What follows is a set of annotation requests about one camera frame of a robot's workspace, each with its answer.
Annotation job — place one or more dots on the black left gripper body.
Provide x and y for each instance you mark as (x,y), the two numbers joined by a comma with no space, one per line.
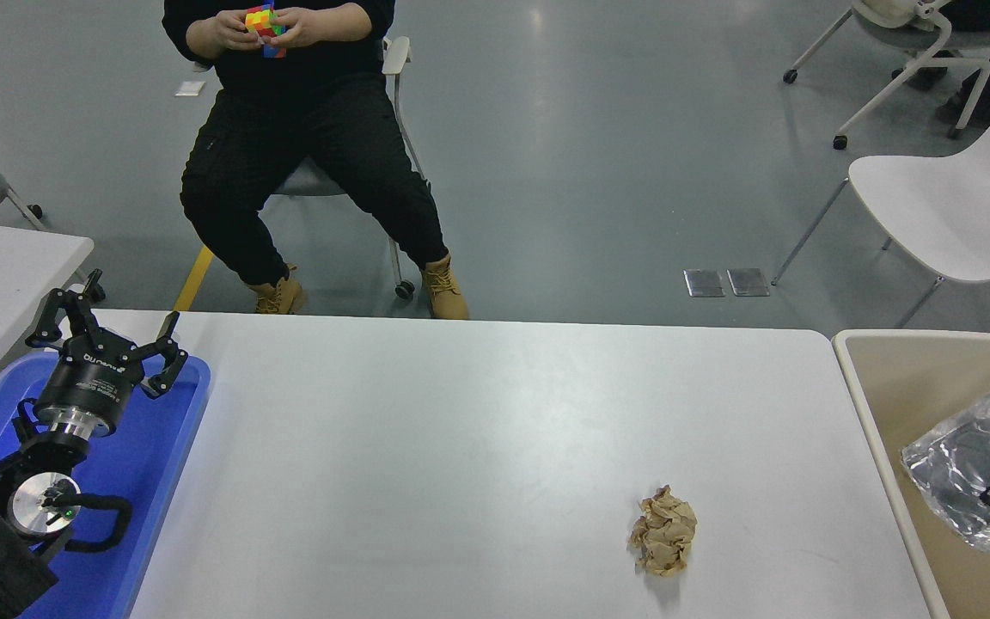
(91,383)

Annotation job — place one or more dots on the tan paper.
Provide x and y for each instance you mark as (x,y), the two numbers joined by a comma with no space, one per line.
(663,533)

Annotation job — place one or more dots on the multicoloured puzzle cube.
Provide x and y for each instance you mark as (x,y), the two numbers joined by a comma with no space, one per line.
(263,21)

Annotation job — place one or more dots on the person's right hand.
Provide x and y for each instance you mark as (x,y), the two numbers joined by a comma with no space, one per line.
(216,34)

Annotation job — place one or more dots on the person's left hand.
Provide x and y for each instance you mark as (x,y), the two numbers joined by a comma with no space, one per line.
(306,24)

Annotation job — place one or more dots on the yellow floor tape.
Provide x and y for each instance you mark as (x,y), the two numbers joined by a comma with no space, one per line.
(192,279)

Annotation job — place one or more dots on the blue plastic tray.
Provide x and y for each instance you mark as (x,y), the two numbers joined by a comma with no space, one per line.
(160,447)

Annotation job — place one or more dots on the large pale bin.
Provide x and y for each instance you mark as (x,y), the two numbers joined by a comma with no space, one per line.
(899,387)

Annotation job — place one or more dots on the white paper scrap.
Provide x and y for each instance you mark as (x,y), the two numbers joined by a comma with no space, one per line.
(190,87)

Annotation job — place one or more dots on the white shell chair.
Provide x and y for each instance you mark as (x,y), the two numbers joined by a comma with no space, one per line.
(959,215)

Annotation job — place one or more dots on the metal floor plate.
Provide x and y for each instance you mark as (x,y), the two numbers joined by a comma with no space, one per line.
(748,282)
(705,283)

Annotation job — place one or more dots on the white-framed rolling chair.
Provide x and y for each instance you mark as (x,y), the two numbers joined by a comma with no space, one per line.
(890,13)

